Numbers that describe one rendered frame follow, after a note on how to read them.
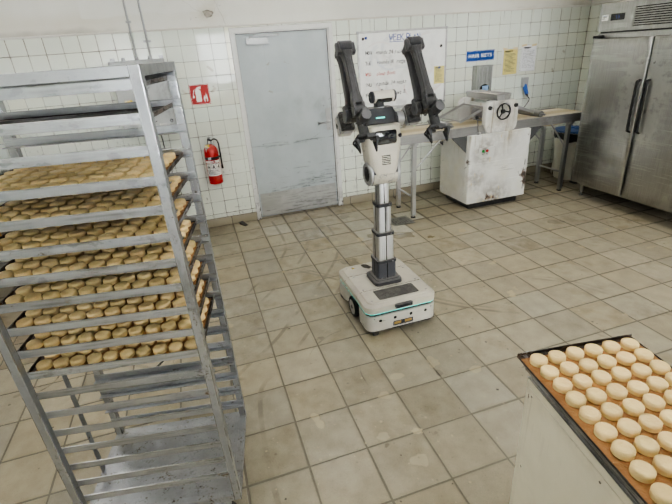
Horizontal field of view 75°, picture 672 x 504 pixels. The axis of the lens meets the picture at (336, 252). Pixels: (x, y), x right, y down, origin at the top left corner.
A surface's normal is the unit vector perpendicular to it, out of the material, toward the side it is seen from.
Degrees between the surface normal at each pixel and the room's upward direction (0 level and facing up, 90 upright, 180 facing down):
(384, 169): 90
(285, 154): 90
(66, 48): 90
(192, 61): 90
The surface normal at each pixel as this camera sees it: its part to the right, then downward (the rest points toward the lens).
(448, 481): -0.07, -0.91
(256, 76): 0.31, 0.38
